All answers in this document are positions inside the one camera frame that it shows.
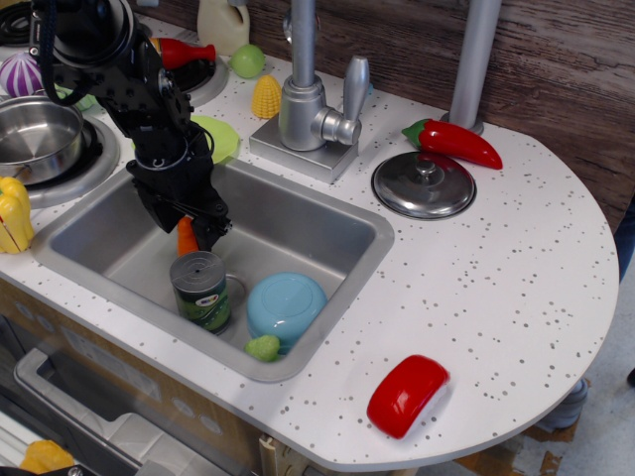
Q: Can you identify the green label tin can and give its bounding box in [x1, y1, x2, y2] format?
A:
[170, 251, 231, 334]

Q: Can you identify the silver sink basin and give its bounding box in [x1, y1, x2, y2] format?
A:
[32, 161, 394, 382]

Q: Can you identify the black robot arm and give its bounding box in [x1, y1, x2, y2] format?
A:
[31, 1, 231, 251]

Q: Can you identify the silver metal pot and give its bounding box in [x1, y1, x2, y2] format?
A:
[1, 96, 85, 185]

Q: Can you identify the yellow toy corn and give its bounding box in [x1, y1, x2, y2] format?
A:
[251, 74, 282, 119]

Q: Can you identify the yellow toy bell pepper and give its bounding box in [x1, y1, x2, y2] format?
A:
[1, 177, 34, 254]

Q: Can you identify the toy oven door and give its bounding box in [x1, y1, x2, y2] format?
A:
[1, 312, 262, 475]

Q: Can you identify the silver toy faucet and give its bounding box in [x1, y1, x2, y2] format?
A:
[249, 1, 370, 183]

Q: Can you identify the black coil stove burner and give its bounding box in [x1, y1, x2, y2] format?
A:
[1, 1, 31, 38]

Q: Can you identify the cream toy detergent bottle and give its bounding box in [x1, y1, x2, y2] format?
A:
[196, 0, 250, 57]

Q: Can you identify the green toy lime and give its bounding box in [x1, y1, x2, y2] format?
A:
[229, 44, 265, 78]

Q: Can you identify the light blue bowl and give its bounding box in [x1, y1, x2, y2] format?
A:
[247, 272, 327, 355]

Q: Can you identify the red toy ketchup bottle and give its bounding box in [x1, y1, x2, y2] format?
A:
[150, 37, 216, 70]

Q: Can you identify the purple toy onion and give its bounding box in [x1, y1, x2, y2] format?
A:
[1, 53, 44, 97]

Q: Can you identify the green toy broccoli piece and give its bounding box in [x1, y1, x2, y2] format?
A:
[244, 335, 281, 362]

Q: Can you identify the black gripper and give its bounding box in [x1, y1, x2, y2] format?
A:
[126, 151, 231, 251]

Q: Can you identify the orange toy carrot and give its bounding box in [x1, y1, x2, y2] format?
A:
[177, 216, 199, 257]

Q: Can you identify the grey vertical pole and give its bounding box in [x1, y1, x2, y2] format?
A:
[443, 0, 502, 135]

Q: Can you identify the green toy cabbage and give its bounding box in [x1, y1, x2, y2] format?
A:
[56, 85, 98, 111]

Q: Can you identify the red toy chili pepper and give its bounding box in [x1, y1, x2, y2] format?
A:
[401, 119, 503, 170]

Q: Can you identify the light green plate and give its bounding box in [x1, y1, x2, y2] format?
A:
[191, 115, 240, 164]

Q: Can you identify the silver pot lid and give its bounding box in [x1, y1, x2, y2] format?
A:
[371, 152, 476, 220]

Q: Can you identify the yellow toy in oven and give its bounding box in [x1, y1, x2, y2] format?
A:
[19, 440, 74, 475]

